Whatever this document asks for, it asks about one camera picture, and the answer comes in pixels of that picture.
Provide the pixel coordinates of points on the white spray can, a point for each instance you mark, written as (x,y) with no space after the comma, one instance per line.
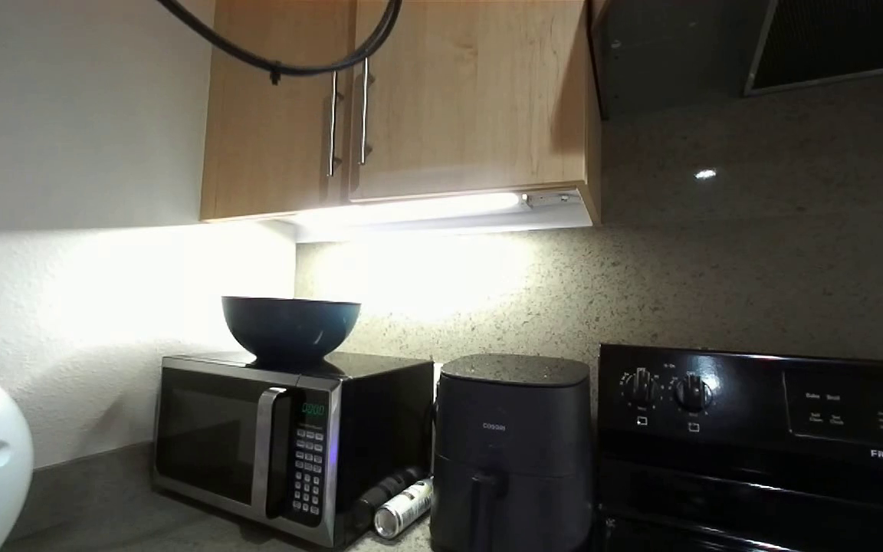
(406,506)

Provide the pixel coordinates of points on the black steel microwave oven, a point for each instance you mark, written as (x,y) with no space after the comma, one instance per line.
(229,431)

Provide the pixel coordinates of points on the black electric stove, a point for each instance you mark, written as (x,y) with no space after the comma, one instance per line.
(767,461)

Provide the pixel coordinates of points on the dark grey air fryer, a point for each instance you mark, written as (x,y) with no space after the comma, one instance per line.
(509,431)

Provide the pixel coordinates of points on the dark bottle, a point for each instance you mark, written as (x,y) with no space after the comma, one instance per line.
(382,494)

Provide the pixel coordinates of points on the black stove knob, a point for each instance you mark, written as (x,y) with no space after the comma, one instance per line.
(640,386)
(694,395)

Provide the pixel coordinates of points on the black range hood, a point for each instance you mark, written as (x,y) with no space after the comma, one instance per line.
(687,51)

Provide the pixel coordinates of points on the dark blue bowl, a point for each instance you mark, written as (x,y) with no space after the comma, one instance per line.
(290,325)

